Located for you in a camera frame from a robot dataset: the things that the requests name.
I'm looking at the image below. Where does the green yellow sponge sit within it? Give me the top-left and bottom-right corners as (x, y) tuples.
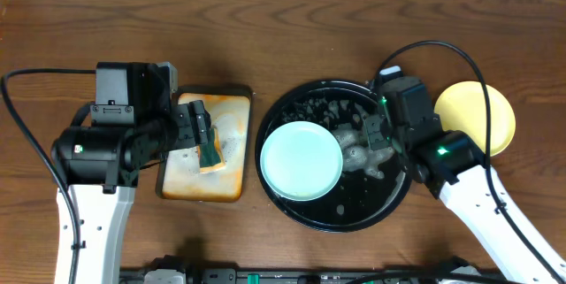
(197, 127), (226, 173)

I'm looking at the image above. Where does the light blue plate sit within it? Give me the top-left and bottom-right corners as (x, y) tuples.
(259, 121), (343, 202)

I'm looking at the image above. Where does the yellow plate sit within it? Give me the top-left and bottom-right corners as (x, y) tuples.
(434, 81), (516, 156)

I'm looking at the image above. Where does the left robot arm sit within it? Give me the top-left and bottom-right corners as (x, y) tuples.
(51, 62), (211, 283)

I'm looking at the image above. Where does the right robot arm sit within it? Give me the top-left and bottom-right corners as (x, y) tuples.
(364, 114), (565, 283)

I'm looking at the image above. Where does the round black tray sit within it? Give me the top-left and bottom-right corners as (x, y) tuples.
(255, 80), (410, 233)

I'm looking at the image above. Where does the rectangular soapy black tray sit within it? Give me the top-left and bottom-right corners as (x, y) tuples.
(156, 85), (252, 203)

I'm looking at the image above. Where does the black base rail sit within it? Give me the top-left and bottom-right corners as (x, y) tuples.
(118, 256), (507, 284)

